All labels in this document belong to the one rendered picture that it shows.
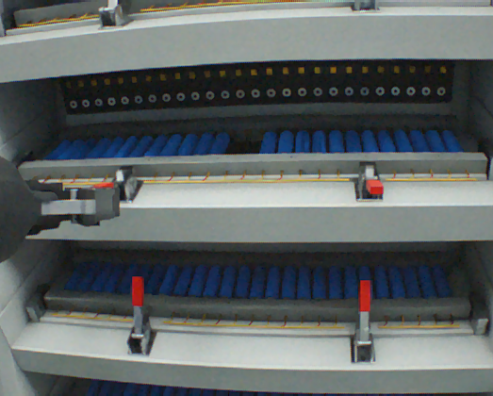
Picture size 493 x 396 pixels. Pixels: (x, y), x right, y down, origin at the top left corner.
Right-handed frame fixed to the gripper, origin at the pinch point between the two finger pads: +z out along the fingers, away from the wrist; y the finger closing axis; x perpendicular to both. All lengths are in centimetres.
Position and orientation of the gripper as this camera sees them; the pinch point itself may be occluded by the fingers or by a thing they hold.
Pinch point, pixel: (93, 203)
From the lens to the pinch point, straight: 49.0
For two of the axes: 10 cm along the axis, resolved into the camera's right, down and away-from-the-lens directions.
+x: -0.1, -10.0, -0.2
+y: 9.9, -0.1, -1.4
